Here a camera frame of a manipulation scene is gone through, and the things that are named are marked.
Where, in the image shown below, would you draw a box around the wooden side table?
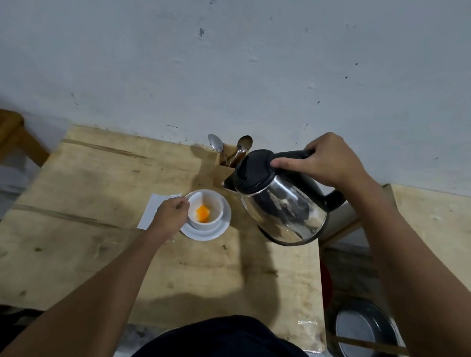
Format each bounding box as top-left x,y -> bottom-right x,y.
316,177 -> 471,309

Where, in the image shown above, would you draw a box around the steel electric kettle black lid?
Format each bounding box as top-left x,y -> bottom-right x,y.
217,141 -> 351,252

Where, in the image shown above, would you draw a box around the person's left hand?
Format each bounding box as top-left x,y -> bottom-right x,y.
149,194 -> 191,244

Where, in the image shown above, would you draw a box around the person's right forearm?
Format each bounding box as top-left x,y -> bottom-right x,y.
328,172 -> 471,357

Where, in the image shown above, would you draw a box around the person's dark trousers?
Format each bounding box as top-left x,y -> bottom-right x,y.
124,304 -> 355,357

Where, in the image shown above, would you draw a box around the metal spoon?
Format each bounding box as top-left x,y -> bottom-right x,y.
206,133 -> 232,166
228,134 -> 254,169

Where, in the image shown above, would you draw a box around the white ceramic cup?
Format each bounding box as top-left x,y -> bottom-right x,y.
184,188 -> 226,233

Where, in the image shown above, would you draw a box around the wooden spoon holder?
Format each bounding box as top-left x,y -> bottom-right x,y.
219,144 -> 248,170

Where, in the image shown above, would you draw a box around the grey metal basin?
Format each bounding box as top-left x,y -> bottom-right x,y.
331,296 -> 407,357

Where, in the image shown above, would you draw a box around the person's left forearm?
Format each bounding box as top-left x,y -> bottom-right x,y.
0,213 -> 172,357

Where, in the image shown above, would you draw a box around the person's right hand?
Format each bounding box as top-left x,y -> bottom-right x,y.
268,127 -> 376,195

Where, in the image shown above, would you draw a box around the wooden stick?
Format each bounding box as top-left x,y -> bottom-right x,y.
329,334 -> 411,357

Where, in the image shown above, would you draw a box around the orange tea bag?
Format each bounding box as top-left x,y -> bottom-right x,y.
195,204 -> 212,224

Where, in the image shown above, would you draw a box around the white saucer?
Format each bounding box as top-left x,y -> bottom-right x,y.
179,187 -> 234,244

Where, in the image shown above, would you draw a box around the white paper napkin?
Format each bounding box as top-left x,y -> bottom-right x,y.
137,190 -> 182,234

